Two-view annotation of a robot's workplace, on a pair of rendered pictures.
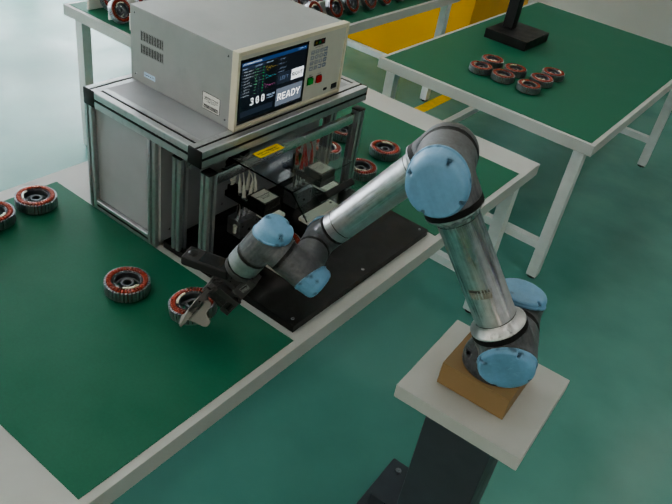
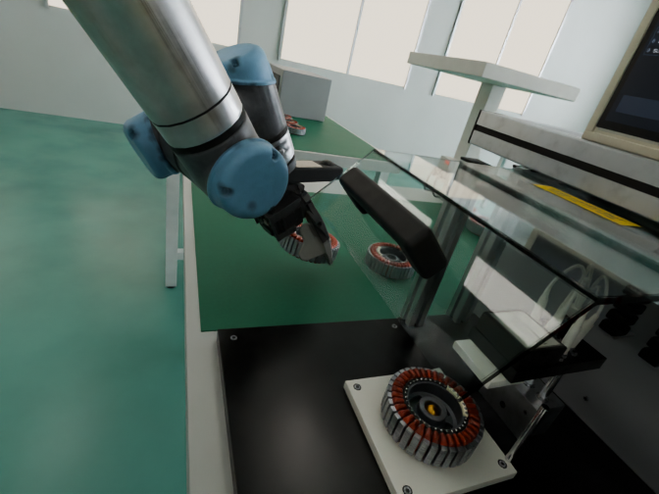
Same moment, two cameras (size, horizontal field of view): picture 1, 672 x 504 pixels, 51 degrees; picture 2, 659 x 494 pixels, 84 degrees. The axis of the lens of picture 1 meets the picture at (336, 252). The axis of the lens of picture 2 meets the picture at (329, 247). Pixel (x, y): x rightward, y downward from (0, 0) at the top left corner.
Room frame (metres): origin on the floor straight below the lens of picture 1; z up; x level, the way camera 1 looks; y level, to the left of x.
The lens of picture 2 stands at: (1.61, -0.19, 1.13)
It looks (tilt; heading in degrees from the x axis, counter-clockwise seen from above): 27 degrees down; 122
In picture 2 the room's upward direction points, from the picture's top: 14 degrees clockwise
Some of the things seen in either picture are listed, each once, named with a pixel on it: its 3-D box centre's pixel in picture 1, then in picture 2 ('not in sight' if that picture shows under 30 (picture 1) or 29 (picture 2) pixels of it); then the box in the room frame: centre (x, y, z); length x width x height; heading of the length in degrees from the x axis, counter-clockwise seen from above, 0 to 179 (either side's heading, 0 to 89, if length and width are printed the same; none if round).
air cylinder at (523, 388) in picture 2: (242, 222); (519, 397); (1.65, 0.28, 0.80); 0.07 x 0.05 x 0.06; 148
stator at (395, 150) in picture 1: (384, 150); not in sight; (2.31, -0.11, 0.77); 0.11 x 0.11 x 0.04
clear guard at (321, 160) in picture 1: (289, 168); (532, 237); (1.59, 0.16, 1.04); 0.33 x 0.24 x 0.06; 58
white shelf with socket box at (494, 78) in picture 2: not in sight; (461, 144); (1.21, 1.06, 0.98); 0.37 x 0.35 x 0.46; 148
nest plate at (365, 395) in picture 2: not in sight; (424, 425); (1.58, 0.15, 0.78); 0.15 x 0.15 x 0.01; 58
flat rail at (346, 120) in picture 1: (291, 144); not in sight; (1.73, 0.17, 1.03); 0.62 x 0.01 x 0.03; 148
